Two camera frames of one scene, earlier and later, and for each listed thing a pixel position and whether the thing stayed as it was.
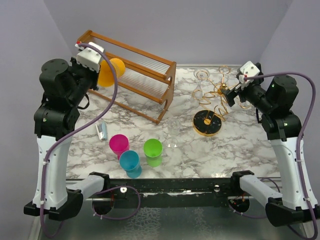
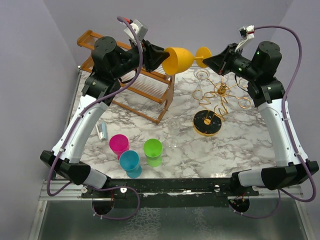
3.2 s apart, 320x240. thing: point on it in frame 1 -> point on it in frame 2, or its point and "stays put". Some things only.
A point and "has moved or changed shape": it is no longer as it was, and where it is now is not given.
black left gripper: (76, 65) -> (152, 55)
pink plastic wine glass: (119, 143) stays put
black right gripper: (230, 94) -> (220, 63)
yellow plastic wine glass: (106, 76) has moved or changed shape
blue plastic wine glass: (129, 161) stays put
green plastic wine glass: (152, 149) stays put
